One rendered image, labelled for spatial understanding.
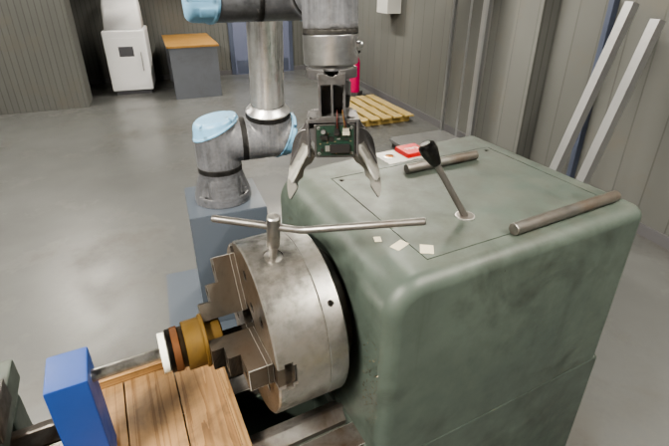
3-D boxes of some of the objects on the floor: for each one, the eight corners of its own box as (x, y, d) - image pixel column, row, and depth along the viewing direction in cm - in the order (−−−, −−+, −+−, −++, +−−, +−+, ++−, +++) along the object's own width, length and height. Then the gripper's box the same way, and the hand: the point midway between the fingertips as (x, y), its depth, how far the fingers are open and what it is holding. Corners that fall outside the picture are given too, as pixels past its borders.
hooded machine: (115, 86, 729) (97, -5, 669) (156, 83, 749) (140, -6, 689) (113, 97, 666) (92, -3, 607) (157, 93, 686) (141, -4, 626)
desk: (174, 100, 648) (165, 47, 616) (168, 81, 763) (161, 35, 730) (224, 96, 672) (218, 44, 639) (211, 78, 787) (206, 33, 754)
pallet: (414, 123, 550) (415, 114, 545) (355, 130, 525) (356, 121, 521) (374, 101, 643) (375, 94, 639) (324, 106, 619) (324, 99, 614)
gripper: (258, 73, 58) (270, 216, 65) (404, 70, 58) (399, 213, 65) (267, 66, 66) (276, 193, 73) (395, 63, 66) (392, 191, 73)
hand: (334, 195), depth 72 cm, fingers open, 13 cm apart
